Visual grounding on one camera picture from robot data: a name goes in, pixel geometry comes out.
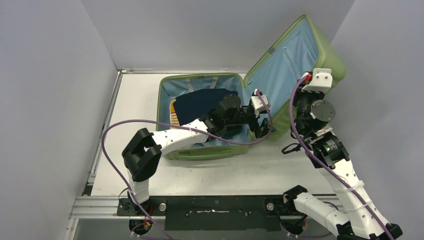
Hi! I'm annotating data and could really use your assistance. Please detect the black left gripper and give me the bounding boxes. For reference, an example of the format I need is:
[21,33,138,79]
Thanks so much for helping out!
[225,108,277,138]

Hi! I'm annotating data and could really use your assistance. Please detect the green suitcase with blue lining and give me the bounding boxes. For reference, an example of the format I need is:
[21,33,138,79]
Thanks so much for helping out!
[156,15,346,141]

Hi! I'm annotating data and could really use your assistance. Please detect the navy blue cloth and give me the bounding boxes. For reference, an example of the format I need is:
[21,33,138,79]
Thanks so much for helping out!
[170,88,239,126]

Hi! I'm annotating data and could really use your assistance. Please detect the yellow striped towel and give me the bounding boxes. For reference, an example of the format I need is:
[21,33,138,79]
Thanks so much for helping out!
[169,99,180,126]

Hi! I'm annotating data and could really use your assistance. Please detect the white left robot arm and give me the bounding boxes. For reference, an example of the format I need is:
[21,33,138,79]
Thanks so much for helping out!
[122,90,273,215]

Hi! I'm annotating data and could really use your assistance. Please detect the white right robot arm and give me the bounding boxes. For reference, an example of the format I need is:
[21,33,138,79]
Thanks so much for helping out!
[282,90,403,240]

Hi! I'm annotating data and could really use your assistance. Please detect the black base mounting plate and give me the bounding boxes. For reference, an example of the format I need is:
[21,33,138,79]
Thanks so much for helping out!
[116,195,316,232]

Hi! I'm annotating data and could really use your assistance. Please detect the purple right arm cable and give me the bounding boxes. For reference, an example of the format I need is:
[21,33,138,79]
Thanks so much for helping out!
[288,75,395,240]

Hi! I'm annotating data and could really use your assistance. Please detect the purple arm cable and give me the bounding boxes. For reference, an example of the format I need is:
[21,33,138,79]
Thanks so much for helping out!
[288,75,395,240]
[100,91,274,240]

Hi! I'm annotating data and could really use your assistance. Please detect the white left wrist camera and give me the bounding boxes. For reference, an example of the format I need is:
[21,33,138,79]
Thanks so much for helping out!
[250,88,271,118]

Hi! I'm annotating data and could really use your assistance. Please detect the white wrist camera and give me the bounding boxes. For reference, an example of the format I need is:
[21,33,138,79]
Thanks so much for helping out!
[301,68,333,94]
[250,88,271,118]

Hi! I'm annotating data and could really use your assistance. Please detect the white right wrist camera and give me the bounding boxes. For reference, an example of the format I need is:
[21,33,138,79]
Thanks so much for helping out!
[301,68,333,94]

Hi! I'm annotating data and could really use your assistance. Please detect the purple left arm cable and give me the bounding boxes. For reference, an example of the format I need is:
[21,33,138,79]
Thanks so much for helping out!
[100,91,274,240]

